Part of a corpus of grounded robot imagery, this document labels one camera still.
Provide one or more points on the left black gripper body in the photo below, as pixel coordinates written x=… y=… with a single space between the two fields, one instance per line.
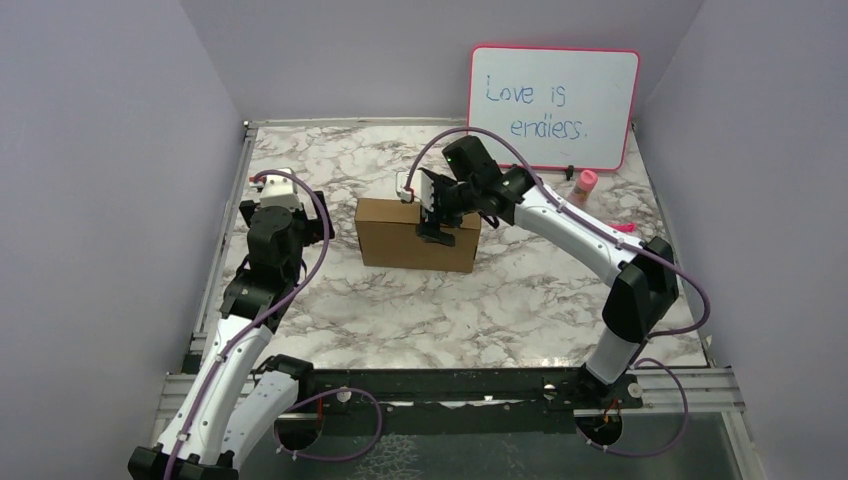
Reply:
x=308 y=231

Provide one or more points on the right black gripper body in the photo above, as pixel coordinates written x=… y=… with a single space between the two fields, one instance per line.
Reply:
x=454 y=201

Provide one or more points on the brown cardboard box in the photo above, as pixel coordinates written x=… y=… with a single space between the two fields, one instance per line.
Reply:
x=387 y=237

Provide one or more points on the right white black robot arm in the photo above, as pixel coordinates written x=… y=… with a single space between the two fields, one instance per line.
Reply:
x=640 y=274

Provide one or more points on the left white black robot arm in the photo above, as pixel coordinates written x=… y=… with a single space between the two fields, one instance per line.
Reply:
x=213 y=432

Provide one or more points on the pink framed whiteboard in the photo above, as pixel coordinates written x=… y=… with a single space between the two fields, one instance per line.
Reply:
x=557 y=107

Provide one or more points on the pink capped small bottle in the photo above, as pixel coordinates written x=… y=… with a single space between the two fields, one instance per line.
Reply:
x=582 y=188

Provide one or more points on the pink marker pen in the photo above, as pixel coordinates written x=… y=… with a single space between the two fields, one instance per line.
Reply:
x=625 y=228

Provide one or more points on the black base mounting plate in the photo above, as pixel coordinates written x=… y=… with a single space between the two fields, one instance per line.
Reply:
x=451 y=401

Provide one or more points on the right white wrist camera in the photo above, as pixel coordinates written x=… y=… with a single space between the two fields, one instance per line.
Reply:
x=418 y=187

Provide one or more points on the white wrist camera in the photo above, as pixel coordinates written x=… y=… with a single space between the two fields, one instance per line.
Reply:
x=418 y=187
x=278 y=191

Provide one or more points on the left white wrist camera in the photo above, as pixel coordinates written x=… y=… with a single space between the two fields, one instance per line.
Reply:
x=278 y=191

